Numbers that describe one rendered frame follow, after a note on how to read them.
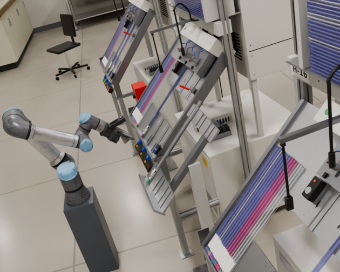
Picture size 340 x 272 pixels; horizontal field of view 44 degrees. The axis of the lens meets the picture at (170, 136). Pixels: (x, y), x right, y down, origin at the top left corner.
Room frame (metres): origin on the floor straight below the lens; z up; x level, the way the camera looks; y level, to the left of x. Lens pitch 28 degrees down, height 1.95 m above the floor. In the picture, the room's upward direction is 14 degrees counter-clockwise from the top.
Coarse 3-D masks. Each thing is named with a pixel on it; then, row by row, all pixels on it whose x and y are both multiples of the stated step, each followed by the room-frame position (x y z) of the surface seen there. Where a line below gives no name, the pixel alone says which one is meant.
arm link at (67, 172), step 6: (66, 162) 2.16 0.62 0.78; (72, 162) 2.15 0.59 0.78; (60, 168) 2.12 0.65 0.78; (66, 168) 2.10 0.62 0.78; (72, 168) 2.09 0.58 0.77; (60, 174) 2.07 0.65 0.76; (66, 174) 2.06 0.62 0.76; (72, 174) 2.07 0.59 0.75; (78, 174) 2.11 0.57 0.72; (60, 180) 2.08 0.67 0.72; (66, 180) 2.06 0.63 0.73; (72, 180) 2.07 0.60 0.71; (78, 180) 2.09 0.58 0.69; (66, 186) 2.06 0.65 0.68; (72, 186) 2.06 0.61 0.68; (78, 186) 2.08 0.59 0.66
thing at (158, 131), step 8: (152, 104) 2.53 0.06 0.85; (152, 112) 2.45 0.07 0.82; (144, 120) 2.49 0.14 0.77; (160, 120) 2.29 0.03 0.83; (144, 128) 2.41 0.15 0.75; (152, 128) 2.32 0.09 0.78; (160, 128) 2.23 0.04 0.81; (168, 128) 2.15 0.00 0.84; (144, 136) 2.34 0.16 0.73; (152, 136) 2.26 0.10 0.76; (160, 136) 2.17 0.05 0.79; (152, 144) 2.19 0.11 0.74; (152, 152) 2.12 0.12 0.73
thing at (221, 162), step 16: (208, 112) 2.66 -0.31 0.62; (224, 112) 2.60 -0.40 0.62; (272, 112) 2.43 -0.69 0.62; (288, 112) 2.38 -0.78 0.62; (192, 128) 2.49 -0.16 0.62; (272, 128) 2.23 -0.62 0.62; (192, 144) 2.41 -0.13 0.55; (208, 144) 2.24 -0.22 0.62; (224, 144) 2.19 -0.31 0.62; (256, 144) 2.15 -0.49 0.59; (208, 160) 2.11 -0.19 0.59; (224, 160) 2.11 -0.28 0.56; (240, 160) 2.13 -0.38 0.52; (256, 160) 2.14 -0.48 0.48; (208, 176) 2.18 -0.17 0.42; (224, 176) 2.10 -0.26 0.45; (240, 176) 2.12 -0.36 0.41; (208, 192) 2.27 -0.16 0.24; (224, 192) 2.10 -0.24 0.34; (224, 208) 2.10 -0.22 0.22
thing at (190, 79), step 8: (184, 40) 2.69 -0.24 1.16; (176, 48) 2.72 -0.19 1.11; (176, 56) 2.65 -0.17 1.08; (184, 72) 2.40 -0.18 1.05; (192, 72) 2.32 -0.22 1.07; (168, 80) 2.53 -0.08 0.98; (184, 80) 2.34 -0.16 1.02; (192, 80) 2.26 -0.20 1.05; (200, 80) 2.17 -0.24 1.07; (176, 88) 2.37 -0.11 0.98; (192, 88) 2.20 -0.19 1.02; (184, 96) 2.22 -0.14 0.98; (192, 96) 2.14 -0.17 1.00
